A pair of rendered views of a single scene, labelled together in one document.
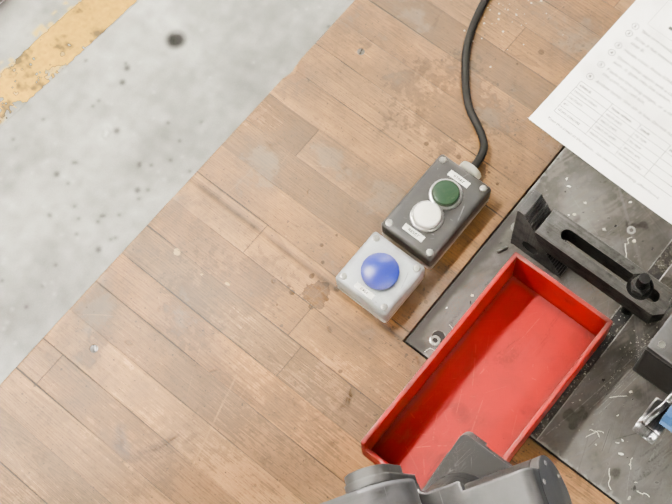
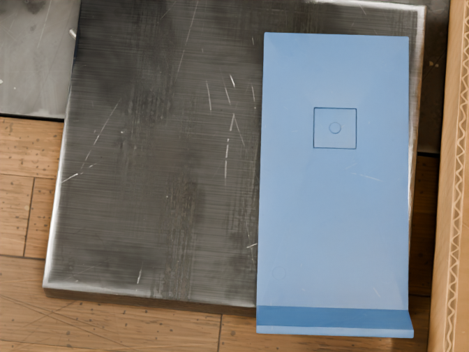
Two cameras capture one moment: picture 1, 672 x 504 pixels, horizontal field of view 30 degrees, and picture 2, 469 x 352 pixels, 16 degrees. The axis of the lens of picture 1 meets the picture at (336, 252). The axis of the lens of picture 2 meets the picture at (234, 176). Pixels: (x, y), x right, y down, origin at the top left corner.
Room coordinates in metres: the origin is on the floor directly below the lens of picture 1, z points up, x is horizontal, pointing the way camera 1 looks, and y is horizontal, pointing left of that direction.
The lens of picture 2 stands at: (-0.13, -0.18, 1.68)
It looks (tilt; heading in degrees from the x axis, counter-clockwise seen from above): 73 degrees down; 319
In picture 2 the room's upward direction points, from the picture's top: straight up
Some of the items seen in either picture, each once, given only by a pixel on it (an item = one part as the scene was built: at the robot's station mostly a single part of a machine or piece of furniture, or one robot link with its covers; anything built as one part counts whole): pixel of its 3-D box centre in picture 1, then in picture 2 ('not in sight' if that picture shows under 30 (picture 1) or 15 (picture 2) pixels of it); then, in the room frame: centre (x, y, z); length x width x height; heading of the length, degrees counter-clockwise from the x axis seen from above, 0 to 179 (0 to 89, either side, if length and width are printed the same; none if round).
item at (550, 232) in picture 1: (602, 271); not in sight; (0.40, -0.26, 0.95); 0.15 x 0.03 x 0.10; 44
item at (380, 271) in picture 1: (380, 272); not in sight; (0.44, -0.04, 0.93); 0.04 x 0.04 x 0.02
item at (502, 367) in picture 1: (486, 388); not in sight; (0.30, -0.13, 0.93); 0.25 x 0.12 x 0.06; 134
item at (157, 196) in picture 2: not in sight; (239, 149); (0.05, -0.35, 0.91); 0.17 x 0.16 x 0.02; 44
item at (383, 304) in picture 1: (380, 281); not in sight; (0.44, -0.04, 0.90); 0.07 x 0.07 x 0.06; 44
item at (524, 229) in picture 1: (547, 234); not in sight; (0.45, -0.22, 0.95); 0.06 x 0.03 x 0.09; 44
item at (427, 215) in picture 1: (427, 217); not in sight; (0.49, -0.10, 0.93); 0.03 x 0.03 x 0.02
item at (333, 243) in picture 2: not in sight; (335, 179); (0.01, -0.36, 0.93); 0.15 x 0.07 x 0.03; 137
